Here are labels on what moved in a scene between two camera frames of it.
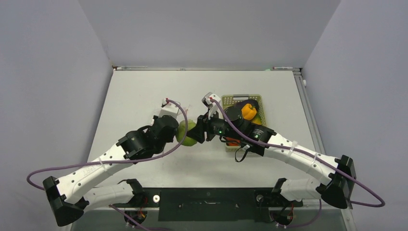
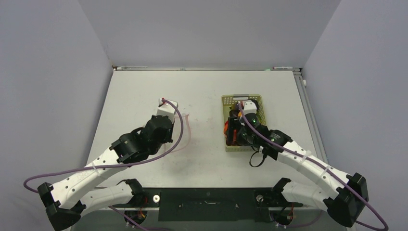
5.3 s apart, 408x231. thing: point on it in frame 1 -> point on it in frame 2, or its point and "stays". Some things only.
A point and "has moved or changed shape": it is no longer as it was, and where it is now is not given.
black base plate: x=209 y=204 stays
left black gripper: x=170 y=140 stays
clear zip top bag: x=185 y=110 has moved or changed shape
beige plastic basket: x=229 y=100 stays
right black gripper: x=198 y=131 -> x=235 y=124
